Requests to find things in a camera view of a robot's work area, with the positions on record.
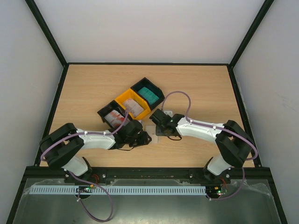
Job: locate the beige card holder wallet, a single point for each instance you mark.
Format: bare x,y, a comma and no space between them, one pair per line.
151,130

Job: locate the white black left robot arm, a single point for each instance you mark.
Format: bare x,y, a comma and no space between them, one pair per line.
59,149

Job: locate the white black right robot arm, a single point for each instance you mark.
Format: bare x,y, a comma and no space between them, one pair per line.
234,145

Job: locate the white pink card stack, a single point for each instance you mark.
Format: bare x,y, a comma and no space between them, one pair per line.
133,107

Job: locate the grey slotted cable duct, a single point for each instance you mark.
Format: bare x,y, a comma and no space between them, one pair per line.
119,190

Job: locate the yellow bin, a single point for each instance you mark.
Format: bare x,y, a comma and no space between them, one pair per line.
131,94

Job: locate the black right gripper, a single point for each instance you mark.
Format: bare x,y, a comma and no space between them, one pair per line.
161,130

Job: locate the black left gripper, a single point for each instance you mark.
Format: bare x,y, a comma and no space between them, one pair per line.
144,140

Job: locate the green card stack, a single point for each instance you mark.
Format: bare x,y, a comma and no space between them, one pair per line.
148,95

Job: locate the black bin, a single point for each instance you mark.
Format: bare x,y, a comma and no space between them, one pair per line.
113,105
147,83

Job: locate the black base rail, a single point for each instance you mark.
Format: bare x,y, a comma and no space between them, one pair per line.
107,175

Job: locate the red white card stack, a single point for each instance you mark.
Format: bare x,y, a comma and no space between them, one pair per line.
115,119

